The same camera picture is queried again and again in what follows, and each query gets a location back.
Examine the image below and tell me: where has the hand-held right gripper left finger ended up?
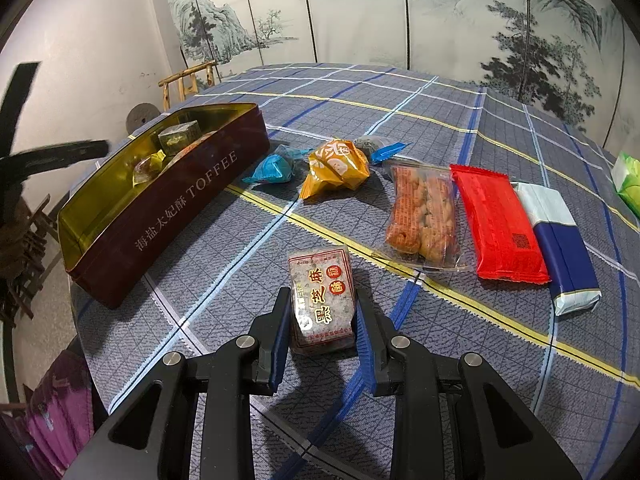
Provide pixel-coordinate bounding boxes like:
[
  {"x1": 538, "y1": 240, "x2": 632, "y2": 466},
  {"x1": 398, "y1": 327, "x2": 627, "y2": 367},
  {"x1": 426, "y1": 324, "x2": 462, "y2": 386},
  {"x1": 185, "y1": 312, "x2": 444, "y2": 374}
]
[{"x1": 62, "y1": 287, "x2": 293, "y2": 480}]

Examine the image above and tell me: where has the orange round wrapped snack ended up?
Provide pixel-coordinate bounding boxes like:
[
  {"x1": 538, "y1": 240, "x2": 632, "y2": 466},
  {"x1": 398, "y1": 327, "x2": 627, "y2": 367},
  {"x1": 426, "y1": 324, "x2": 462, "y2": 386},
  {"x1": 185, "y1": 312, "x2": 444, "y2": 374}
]
[{"x1": 167, "y1": 131, "x2": 218, "y2": 168}]

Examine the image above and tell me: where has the grey candy blue-ended wrapper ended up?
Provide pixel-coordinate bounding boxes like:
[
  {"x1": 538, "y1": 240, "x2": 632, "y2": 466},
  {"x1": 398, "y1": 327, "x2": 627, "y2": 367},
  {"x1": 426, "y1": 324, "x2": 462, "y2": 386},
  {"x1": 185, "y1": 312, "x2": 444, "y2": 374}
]
[{"x1": 352, "y1": 135, "x2": 410, "y2": 166}]

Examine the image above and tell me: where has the clear snack packet red print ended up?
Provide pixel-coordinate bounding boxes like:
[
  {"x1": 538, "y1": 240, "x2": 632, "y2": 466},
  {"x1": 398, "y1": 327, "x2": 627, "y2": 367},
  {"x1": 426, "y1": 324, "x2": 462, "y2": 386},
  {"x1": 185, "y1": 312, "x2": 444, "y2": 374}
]
[{"x1": 287, "y1": 246, "x2": 358, "y2": 356}]

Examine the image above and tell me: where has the clear packet of fried twists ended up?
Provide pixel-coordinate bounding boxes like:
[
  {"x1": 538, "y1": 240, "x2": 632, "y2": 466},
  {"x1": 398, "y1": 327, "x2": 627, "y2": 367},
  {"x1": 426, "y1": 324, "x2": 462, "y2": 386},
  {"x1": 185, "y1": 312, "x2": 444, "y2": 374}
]
[{"x1": 382, "y1": 159, "x2": 473, "y2": 272}]

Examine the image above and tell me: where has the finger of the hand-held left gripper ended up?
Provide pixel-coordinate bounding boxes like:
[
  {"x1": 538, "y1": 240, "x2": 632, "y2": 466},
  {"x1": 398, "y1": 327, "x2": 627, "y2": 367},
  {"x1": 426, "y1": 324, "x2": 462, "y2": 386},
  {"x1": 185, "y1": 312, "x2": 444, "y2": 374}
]
[
  {"x1": 0, "y1": 140, "x2": 110, "y2": 181},
  {"x1": 0, "y1": 61, "x2": 42, "y2": 128}
]

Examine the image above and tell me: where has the maroon tin box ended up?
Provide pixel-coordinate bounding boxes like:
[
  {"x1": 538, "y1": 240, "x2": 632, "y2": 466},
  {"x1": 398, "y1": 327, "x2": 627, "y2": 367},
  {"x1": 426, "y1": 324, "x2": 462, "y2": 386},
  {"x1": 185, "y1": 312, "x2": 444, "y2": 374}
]
[{"x1": 56, "y1": 102, "x2": 272, "y2": 310}]

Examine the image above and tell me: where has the plaid tablecloth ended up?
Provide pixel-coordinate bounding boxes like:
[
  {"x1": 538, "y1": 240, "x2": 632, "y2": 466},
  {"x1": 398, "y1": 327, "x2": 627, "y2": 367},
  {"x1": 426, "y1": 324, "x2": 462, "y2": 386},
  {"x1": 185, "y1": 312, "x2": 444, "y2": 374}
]
[{"x1": 70, "y1": 62, "x2": 640, "y2": 480}]

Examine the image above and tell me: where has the purple cloth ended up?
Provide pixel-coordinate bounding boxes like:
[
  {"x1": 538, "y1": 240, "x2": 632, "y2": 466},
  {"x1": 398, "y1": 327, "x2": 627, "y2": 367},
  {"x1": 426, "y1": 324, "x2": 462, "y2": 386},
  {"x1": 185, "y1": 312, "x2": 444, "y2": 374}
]
[{"x1": 22, "y1": 350, "x2": 96, "y2": 480}]

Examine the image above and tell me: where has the blue candy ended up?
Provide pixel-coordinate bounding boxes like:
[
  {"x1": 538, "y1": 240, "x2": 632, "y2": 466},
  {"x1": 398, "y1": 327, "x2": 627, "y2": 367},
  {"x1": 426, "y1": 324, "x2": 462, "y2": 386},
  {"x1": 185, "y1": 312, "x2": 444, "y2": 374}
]
[{"x1": 241, "y1": 145, "x2": 311, "y2": 185}]

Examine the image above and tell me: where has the dark wooden chair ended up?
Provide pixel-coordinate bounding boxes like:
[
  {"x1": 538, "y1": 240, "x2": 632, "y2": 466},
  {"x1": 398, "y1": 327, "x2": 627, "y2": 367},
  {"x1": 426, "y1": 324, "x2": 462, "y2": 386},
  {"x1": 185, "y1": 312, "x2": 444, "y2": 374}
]
[{"x1": 0, "y1": 195, "x2": 63, "y2": 331}]

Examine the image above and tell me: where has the light wooden chair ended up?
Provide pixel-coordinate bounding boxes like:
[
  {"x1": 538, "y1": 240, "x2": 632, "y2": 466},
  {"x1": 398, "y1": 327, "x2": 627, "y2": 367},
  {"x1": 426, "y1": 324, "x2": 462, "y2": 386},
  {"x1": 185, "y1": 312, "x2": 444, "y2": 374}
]
[{"x1": 158, "y1": 59, "x2": 222, "y2": 111}]

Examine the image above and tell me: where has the green tissue pack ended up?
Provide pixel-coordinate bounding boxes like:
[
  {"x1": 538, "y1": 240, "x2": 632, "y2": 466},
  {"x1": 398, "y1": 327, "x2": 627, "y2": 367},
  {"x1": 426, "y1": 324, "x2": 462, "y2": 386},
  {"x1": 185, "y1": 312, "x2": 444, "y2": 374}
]
[{"x1": 611, "y1": 152, "x2": 640, "y2": 221}]

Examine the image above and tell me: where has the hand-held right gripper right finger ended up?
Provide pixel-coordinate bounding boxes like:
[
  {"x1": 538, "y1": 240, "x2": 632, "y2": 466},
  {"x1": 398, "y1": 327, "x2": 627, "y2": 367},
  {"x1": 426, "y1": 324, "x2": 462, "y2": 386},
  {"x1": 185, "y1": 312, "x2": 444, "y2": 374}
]
[{"x1": 352, "y1": 287, "x2": 576, "y2": 480}]

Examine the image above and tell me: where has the round stone disc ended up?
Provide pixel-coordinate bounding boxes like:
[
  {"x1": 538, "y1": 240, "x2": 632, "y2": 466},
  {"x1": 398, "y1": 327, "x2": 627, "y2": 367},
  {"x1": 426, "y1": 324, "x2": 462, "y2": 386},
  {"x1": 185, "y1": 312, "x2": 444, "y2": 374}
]
[{"x1": 125, "y1": 103, "x2": 158, "y2": 133}]

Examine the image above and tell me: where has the yellow snack packet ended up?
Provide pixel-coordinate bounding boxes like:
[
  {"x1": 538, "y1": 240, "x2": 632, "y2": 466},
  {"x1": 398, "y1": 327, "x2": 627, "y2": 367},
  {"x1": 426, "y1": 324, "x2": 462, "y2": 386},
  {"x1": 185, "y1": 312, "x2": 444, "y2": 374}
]
[{"x1": 299, "y1": 138, "x2": 372, "y2": 201}]

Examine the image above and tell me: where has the white and blue snack packet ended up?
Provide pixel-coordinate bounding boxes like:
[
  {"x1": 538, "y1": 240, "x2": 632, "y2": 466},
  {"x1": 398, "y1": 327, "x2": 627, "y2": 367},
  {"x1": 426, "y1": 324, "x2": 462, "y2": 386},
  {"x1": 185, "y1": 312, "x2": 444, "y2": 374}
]
[{"x1": 512, "y1": 181, "x2": 602, "y2": 317}]

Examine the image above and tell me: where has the green cube snack packet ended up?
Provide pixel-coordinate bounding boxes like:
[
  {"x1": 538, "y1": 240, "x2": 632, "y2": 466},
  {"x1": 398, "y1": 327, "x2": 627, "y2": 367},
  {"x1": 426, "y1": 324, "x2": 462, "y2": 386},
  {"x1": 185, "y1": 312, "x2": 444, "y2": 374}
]
[{"x1": 157, "y1": 121, "x2": 203, "y2": 157}]

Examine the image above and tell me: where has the painted folding screen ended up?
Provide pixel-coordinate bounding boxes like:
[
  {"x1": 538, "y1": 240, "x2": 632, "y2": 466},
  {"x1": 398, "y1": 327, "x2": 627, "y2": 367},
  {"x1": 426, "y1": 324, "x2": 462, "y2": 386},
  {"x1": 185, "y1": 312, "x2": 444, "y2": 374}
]
[{"x1": 162, "y1": 0, "x2": 640, "y2": 158}]

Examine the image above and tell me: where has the amber wrapped candy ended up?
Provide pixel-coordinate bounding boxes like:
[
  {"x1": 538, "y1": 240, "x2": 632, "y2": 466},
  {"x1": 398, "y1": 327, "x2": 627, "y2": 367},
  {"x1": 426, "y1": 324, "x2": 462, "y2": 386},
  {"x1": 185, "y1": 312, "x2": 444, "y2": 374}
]
[{"x1": 131, "y1": 150, "x2": 168, "y2": 188}]

